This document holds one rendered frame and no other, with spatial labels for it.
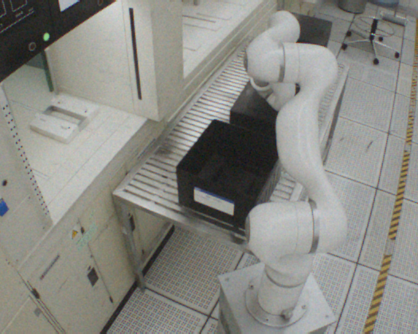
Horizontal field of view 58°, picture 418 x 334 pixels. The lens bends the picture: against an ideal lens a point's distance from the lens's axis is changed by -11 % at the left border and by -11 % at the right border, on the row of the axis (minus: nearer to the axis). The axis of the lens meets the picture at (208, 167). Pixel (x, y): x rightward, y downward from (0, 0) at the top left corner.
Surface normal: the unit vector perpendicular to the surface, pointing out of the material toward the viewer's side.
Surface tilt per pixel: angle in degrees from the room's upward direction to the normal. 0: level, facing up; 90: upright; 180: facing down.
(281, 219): 19
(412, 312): 0
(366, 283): 0
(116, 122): 0
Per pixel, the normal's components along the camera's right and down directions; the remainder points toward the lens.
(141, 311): 0.00, -0.70
